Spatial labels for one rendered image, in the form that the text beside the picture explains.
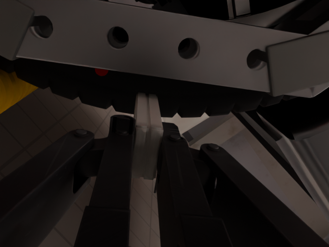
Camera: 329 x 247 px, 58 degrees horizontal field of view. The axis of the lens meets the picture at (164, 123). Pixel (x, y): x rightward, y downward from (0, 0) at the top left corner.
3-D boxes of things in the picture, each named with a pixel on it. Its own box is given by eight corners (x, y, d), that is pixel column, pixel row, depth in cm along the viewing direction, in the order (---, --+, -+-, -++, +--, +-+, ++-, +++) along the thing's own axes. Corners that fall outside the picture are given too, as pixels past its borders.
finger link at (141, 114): (141, 180, 16) (127, 178, 16) (141, 131, 22) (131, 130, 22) (149, 127, 15) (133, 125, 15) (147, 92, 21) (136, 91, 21)
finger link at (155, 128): (149, 127, 15) (163, 129, 15) (147, 92, 21) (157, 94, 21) (141, 180, 16) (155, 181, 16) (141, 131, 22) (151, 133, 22)
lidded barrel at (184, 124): (178, 132, 521) (213, 108, 510) (180, 144, 463) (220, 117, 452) (158, 106, 507) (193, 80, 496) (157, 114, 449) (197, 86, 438)
